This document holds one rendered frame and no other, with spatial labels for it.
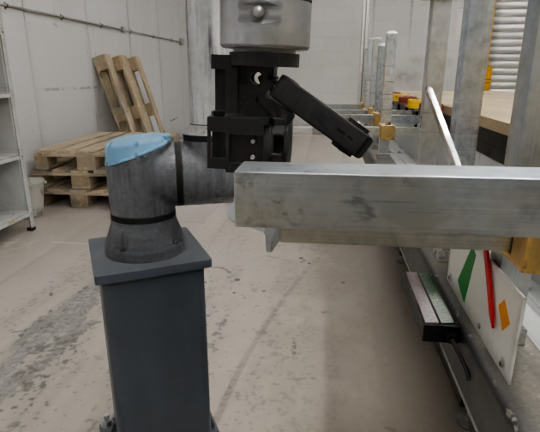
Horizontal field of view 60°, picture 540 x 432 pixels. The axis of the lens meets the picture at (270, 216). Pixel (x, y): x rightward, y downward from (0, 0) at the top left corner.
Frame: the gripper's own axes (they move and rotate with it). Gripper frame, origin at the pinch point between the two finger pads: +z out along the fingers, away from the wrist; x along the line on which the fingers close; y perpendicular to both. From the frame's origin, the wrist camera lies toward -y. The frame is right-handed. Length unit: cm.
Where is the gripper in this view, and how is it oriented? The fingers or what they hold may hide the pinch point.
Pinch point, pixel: (277, 241)
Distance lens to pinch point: 52.9
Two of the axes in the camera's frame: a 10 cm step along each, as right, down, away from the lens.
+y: -9.9, -0.7, 1.1
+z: -0.4, 9.5, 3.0
